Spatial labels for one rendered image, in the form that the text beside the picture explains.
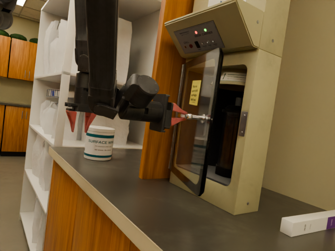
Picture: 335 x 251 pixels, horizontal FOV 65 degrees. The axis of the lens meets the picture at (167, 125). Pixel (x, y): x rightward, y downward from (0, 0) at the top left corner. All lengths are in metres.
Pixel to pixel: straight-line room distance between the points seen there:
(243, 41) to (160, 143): 0.49
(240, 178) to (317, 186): 0.43
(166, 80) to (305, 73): 0.55
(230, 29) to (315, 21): 0.53
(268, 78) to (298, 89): 0.39
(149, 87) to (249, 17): 0.33
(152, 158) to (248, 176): 0.38
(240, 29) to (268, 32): 0.10
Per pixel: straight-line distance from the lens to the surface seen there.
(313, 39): 1.22
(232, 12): 0.76
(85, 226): 1.04
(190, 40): 0.91
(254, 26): 0.78
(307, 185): 1.16
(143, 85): 0.60
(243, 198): 0.81
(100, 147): 1.24
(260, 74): 0.79
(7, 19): 1.04
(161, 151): 1.03
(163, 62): 1.01
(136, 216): 0.69
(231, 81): 0.85
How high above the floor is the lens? 1.21
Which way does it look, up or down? 3 degrees down
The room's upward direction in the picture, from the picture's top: 8 degrees clockwise
